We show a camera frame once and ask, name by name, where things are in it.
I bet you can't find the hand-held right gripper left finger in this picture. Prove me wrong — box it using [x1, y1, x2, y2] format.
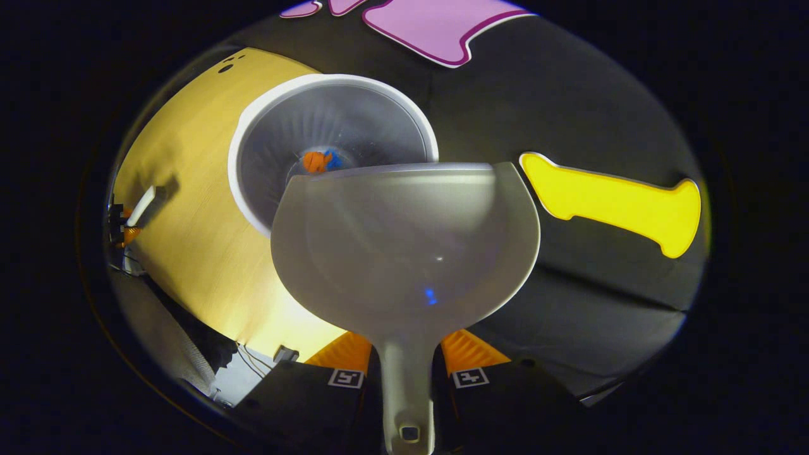
[237, 332, 384, 453]

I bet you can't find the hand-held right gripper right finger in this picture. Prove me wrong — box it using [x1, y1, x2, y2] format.
[433, 329, 583, 453]

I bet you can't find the small white broom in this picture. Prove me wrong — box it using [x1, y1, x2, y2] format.
[126, 185, 159, 228]

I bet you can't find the white plastic dustpan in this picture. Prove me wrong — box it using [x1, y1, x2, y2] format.
[271, 162, 541, 455]

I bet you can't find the white ribbed garbage bin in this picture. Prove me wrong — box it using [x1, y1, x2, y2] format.
[228, 74, 440, 238]

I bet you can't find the wooden desktop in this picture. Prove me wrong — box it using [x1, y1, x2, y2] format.
[113, 47, 356, 365]

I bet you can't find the black backdrop cloth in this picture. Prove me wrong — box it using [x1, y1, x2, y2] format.
[107, 0, 712, 399]

